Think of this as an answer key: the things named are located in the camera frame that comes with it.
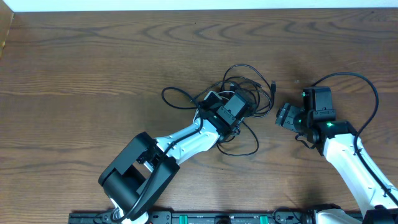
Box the black usb cable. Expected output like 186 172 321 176
192 63 277 157

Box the white usb cable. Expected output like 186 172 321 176
193 90 237 122

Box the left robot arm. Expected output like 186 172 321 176
98 90 257 223

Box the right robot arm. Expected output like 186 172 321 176
275 86 397 223

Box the wooden board at left edge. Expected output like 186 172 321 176
0 0 14 56

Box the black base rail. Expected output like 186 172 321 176
68 207 364 224

